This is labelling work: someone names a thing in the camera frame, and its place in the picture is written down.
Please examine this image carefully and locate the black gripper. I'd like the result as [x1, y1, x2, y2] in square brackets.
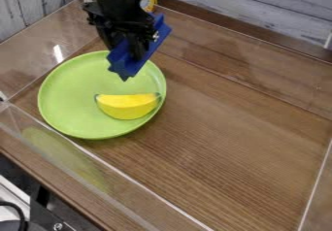
[83, 0, 157, 60]

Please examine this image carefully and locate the blue plastic block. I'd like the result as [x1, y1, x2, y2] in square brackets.
[106, 14, 171, 82]

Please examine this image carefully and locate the yellow half-moon object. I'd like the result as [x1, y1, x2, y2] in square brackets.
[95, 92, 162, 120]

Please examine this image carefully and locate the green round plate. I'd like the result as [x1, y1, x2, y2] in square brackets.
[38, 50, 167, 140]

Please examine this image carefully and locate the yellow labelled tin can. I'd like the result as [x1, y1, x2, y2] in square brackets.
[141, 0, 157, 13]

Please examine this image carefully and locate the clear acrylic tray wall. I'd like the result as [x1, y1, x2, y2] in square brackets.
[0, 2, 332, 231]

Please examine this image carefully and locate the black cable bottom left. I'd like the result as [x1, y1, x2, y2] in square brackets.
[0, 201, 30, 231]

